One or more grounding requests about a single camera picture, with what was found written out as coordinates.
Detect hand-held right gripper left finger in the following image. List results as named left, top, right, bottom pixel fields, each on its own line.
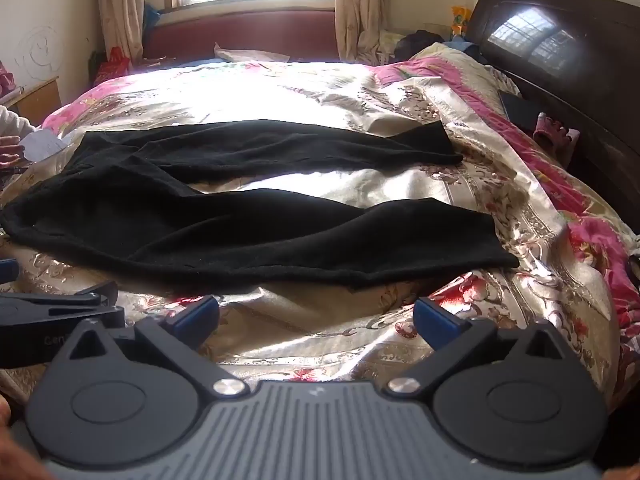
left=52, top=296, right=251, bottom=401

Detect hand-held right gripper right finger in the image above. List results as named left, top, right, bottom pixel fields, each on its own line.
left=385, top=296, right=581, bottom=401

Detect black pants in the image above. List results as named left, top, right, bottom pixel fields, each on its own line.
left=0, top=119, right=521, bottom=283

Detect person's right hand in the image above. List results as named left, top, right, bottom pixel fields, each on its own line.
left=0, top=395, right=55, bottom=480

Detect grey paper sheet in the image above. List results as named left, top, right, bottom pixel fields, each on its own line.
left=24, top=130, right=69, bottom=162

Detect gold floral satin bed cover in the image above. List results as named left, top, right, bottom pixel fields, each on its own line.
left=0, top=60, right=640, bottom=411

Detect wooden cabinet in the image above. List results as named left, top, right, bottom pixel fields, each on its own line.
left=0, top=76, right=62, bottom=126

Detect pink floral quilt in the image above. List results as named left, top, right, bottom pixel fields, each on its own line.
left=375, top=42, right=640, bottom=341

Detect pink slipper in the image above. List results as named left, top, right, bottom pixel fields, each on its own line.
left=531, top=112, right=572, bottom=147

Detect black tablet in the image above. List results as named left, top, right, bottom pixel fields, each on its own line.
left=499, top=90, right=543, bottom=132

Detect red bag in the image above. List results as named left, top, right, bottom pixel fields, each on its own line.
left=99, top=47, right=132, bottom=80

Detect white cloth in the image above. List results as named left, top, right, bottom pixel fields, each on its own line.
left=214, top=42, right=292, bottom=64

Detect dark clothes pile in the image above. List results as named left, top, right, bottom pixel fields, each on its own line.
left=399, top=30, right=447, bottom=62

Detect dark wooden headboard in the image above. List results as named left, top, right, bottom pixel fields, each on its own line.
left=465, top=0, right=640, bottom=221

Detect maroon padded bench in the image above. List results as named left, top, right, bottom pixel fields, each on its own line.
left=142, top=9, right=341, bottom=62

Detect beige curtain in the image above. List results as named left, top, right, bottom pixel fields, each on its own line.
left=95, top=0, right=173, bottom=63
left=334, top=0, right=396, bottom=63

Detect yellow toy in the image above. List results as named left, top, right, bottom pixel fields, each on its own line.
left=450, top=5, right=474, bottom=40

